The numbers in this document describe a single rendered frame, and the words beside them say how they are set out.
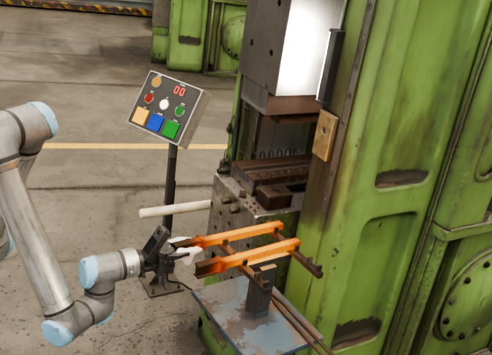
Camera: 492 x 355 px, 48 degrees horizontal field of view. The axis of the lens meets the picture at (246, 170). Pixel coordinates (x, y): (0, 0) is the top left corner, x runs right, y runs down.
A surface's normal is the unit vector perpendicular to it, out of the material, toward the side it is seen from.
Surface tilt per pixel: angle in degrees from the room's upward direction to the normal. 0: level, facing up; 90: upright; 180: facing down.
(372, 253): 90
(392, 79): 89
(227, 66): 90
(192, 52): 90
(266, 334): 0
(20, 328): 0
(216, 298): 0
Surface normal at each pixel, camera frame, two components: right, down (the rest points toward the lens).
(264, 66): -0.87, 0.10
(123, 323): 0.14, -0.89
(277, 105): 0.47, 0.44
